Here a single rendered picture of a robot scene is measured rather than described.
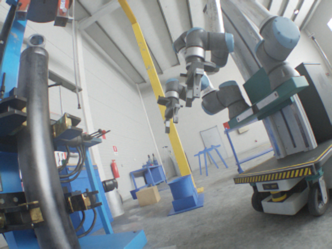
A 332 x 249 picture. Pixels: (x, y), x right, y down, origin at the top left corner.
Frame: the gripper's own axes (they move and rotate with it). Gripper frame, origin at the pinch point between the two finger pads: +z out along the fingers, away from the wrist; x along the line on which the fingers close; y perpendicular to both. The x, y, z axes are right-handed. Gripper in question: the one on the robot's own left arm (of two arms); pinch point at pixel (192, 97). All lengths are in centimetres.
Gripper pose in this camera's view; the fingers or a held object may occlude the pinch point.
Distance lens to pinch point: 72.8
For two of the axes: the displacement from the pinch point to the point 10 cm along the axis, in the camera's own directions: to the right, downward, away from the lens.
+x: 1.0, -1.7, -9.8
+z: -1.1, 9.8, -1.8
